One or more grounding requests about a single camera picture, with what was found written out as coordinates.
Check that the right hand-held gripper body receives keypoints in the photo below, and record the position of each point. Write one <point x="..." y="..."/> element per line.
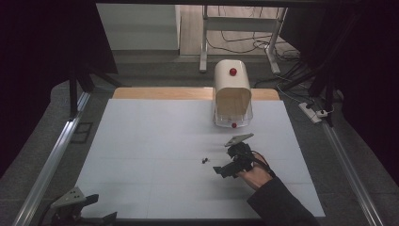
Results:
<point x="243" y="157"/>

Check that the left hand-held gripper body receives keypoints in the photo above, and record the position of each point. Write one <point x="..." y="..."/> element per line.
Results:
<point x="67" y="201"/>

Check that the small black object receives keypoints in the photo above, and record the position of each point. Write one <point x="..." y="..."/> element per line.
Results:
<point x="205" y="160"/>

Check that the drawer with red knob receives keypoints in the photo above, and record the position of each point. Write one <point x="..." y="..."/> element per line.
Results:
<point x="233" y="121"/>

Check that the beige device with red buttons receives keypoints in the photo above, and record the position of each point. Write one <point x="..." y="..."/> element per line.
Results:
<point x="232" y="81"/>

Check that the person's right hand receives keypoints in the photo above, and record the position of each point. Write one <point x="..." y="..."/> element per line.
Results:
<point x="257" y="175"/>

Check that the white table mat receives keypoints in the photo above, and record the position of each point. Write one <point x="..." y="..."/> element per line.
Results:
<point x="150" y="150"/>

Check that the white power strip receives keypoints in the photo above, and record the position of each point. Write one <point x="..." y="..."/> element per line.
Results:
<point x="309" y="112"/>

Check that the white plug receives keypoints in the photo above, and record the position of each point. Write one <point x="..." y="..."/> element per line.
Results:
<point x="322" y="113"/>

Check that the wooden table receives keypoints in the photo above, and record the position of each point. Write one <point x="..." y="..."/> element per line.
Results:
<point x="163" y="93"/>

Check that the black stand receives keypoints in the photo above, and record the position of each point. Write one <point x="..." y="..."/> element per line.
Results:
<point x="75" y="94"/>
<point x="326" y="91"/>

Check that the black curtain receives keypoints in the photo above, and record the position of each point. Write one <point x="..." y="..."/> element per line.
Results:
<point x="37" y="62"/>
<point x="370" y="78"/>

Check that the white cabinet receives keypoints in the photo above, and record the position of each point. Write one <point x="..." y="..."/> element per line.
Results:
<point x="138" y="26"/>

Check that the aluminium rail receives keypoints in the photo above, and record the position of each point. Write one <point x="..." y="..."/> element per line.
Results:
<point x="50" y="163"/>
<point x="351" y="175"/>

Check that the white desk frame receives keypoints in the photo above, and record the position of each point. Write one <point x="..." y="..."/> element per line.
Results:
<point x="240" y="23"/>

